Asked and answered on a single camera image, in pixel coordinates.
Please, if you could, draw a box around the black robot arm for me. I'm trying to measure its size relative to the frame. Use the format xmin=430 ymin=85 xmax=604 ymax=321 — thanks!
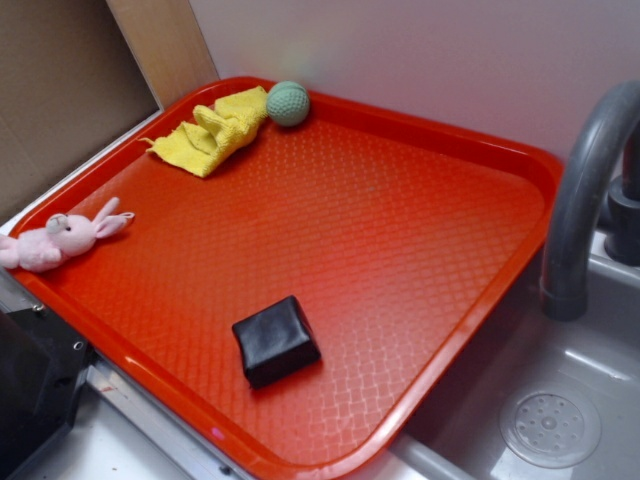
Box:
xmin=1 ymin=306 xmax=93 ymax=479

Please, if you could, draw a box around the yellow cloth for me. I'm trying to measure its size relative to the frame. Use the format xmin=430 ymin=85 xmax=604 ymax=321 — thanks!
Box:
xmin=144 ymin=86 xmax=267 ymax=178

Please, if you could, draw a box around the red plastic tray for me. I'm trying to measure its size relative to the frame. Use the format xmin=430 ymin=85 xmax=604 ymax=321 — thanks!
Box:
xmin=14 ymin=77 xmax=562 ymax=479

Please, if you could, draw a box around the black rectangular block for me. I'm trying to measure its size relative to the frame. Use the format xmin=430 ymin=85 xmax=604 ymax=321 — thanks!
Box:
xmin=232 ymin=295 xmax=321 ymax=389

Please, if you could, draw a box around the green textured ball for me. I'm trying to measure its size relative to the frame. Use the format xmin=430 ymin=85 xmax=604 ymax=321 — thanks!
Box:
xmin=266 ymin=81 xmax=311 ymax=127

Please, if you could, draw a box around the grey curved faucet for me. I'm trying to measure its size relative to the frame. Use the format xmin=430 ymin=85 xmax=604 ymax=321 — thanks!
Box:
xmin=540 ymin=80 xmax=639 ymax=321

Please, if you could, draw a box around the wooden board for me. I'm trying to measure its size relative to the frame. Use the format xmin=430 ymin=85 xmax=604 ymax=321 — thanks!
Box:
xmin=107 ymin=0 xmax=219 ymax=109

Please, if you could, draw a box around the grey plastic sink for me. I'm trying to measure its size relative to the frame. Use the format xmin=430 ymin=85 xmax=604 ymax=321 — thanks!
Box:
xmin=389 ymin=234 xmax=640 ymax=480

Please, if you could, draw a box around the pink plush bunny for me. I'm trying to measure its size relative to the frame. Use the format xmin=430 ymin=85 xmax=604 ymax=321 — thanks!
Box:
xmin=1 ymin=197 xmax=135 ymax=273

